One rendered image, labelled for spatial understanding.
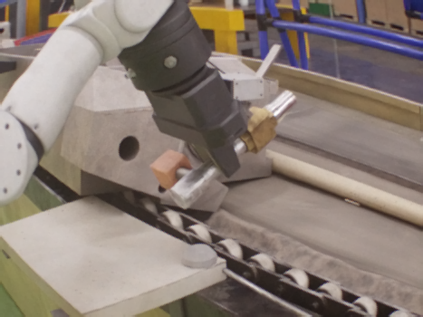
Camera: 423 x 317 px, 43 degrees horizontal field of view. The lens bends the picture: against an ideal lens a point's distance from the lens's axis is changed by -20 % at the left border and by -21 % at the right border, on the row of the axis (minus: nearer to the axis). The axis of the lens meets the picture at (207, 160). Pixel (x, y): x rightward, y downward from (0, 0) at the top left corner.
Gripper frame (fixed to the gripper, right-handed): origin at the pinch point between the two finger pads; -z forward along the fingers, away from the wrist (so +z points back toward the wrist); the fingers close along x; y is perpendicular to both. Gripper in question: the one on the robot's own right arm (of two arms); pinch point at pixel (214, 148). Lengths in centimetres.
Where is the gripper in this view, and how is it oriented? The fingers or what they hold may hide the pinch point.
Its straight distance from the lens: 71.7
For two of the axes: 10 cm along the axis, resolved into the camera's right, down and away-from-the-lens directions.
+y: -7.0, 6.2, -3.6
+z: -3.9, -7.5, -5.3
